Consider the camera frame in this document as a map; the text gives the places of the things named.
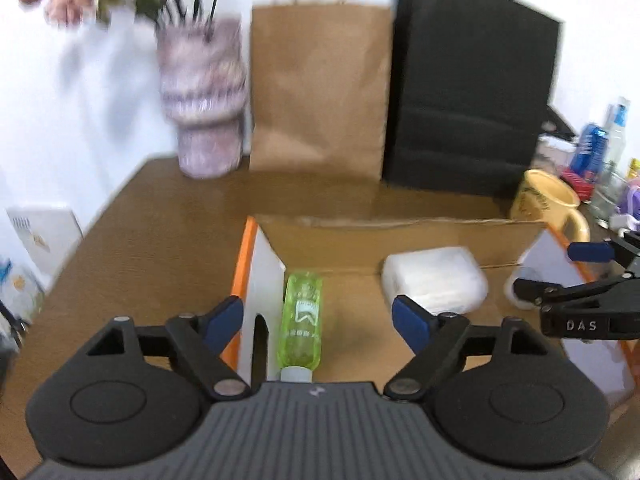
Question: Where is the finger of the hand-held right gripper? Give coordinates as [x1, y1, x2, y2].
[513, 272, 640, 307]
[568, 230, 640, 272]

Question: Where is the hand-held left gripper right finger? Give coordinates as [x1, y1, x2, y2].
[382, 295, 551, 403]

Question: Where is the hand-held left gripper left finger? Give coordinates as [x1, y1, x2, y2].
[85, 296, 252, 402]

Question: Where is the clear cotton swab box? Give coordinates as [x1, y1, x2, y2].
[382, 245, 490, 314]

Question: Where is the white measuring scoop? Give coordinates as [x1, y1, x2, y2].
[503, 264, 542, 309]

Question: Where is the green plastic bottle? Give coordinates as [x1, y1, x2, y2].
[276, 270, 325, 384]

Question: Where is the orange cardboard box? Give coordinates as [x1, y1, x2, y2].
[219, 214, 637, 407]

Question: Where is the clear drinking glass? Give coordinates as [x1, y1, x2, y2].
[589, 160, 627, 222]

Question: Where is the purple gadget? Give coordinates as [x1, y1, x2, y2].
[619, 182, 640, 217]

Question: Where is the yellow mug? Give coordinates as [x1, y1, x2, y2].
[509, 169, 591, 242]

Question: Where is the blue soda can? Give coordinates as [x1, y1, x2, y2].
[569, 122, 611, 184]

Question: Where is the clear food container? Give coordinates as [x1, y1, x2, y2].
[536, 132, 576, 172]

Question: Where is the glass bottle blue label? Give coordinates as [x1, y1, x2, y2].
[602, 95, 632, 172]

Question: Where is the white printed carton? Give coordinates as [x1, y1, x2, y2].
[5, 204, 84, 292]

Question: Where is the black paper bag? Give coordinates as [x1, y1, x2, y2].
[382, 0, 564, 199]

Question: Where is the blue white packet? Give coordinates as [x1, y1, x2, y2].
[0, 257, 47, 322]

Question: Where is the pink mottled vase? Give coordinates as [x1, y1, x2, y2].
[155, 17, 249, 180]

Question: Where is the brown paper bag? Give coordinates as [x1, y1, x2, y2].
[248, 0, 394, 181]

